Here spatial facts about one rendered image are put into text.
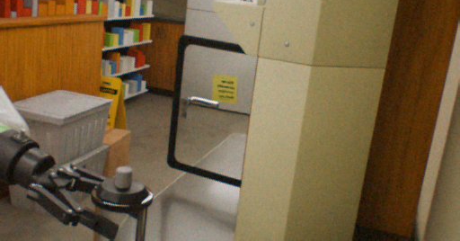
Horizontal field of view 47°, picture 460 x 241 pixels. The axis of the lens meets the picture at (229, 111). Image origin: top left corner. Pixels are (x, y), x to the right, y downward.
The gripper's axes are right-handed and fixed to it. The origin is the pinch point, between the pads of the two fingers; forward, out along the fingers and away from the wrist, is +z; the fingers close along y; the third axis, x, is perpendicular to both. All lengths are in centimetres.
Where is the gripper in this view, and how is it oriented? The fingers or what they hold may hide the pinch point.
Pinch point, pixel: (118, 215)
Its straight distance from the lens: 99.6
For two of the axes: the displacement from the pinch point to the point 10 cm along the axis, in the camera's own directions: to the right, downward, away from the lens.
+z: 8.8, 4.3, -1.8
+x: -3.7, 8.8, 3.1
